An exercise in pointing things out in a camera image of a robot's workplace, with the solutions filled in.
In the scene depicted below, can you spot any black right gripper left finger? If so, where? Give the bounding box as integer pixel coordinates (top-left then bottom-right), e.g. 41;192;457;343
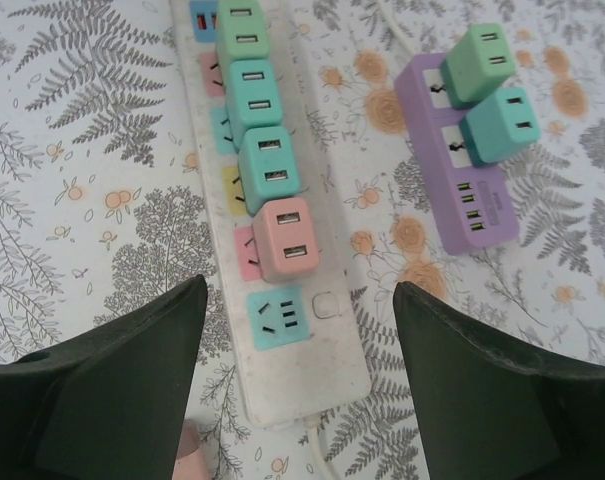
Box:
0;273;210;480

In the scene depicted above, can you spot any teal USB charger plug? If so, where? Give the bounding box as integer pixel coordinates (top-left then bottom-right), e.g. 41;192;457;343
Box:
225;59;286;151
236;124;303;216
457;85;543;169

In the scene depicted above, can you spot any green USB charger plug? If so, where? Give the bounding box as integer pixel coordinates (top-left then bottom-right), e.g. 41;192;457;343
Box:
440;22;518;110
215;0;273;69

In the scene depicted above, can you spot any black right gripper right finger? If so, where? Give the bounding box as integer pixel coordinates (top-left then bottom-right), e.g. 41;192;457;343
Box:
391;280;605;480

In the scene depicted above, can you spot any floral patterned tablecloth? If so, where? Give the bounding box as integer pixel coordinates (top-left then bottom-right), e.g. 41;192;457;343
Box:
0;0;605;480

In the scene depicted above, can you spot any white multi-socket power strip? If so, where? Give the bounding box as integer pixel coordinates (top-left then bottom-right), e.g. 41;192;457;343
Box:
169;0;373;431

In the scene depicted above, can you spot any pink USB charger plug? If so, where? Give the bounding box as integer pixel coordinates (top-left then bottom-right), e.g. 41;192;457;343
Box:
174;419;206;480
251;196;326;285

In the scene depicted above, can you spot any white power strip cable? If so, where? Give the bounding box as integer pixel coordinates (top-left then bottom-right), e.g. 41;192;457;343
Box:
304;413;346;480
374;0;418;56

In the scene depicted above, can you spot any purple power strip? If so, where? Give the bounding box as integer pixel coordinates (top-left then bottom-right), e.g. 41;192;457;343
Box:
393;52;522;257

